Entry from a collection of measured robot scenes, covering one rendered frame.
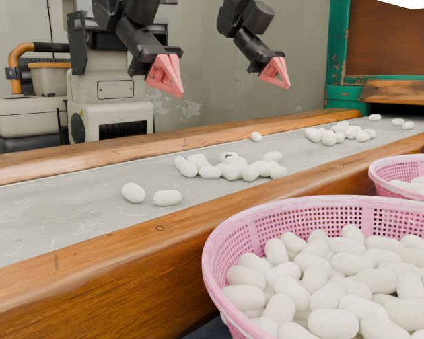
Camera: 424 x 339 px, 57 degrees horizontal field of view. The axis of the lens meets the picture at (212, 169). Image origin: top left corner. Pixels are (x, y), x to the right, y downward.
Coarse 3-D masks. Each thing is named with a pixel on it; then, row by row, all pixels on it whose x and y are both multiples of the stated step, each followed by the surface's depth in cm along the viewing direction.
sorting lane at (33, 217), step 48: (240, 144) 84; (288, 144) 84; (336, 144) 83; (384, 144) 83; (0, 192) 52; (48, 192) 52; (96, 192) 52; (192, 192) 51; (0, 240) 37; (48, 240) 37
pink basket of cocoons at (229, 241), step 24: (240, 216) 35; (264, 216) 37; (288, 216) 38; (312, 216) 39; (336, 216) 39; (360, 216) 39; (408, 216) 38; (216, 240) 30; (240, 240) 34; (264, 240) 37; (216, 264) 29; (216, 288) 23; (240, 312) 21; (240, 336) 22; (264, 336) 19
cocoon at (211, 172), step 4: (204, 168) 57; (208, 168) 57; (212, 168) 57; (216, 168) 57; (200, 172) 57; (204, 172) 57; (208, 172) 57; (212, 172) 57; (216, 172) 56; (220, 172) 57; (204, 176) 57; (208, 176) 57; (212, 176) 57; (216, 176) 57
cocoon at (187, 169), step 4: (180, 164) 59; (184, 164) 58; (188, 164) 58; (192, 164) 58; (180, 168) 59; (184, 168) 58; (188, 168) 57; (192, 168) 57; (196, 168) 58; (180, 172) 59; (184, 172) 58; (188, 172) 57; (192, 172) 57; (196, 172) 58; (188, 176) 58; (192, 176) 58
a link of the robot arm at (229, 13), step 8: (224, 0) 103; (232, 0) 101; (240, 0) 101; (248, 0) 102; (224, 8) 104; (232, 8) 102; (240, 8) 102; (232, 16) 102; (216, 24) 107; (232, 24) 104
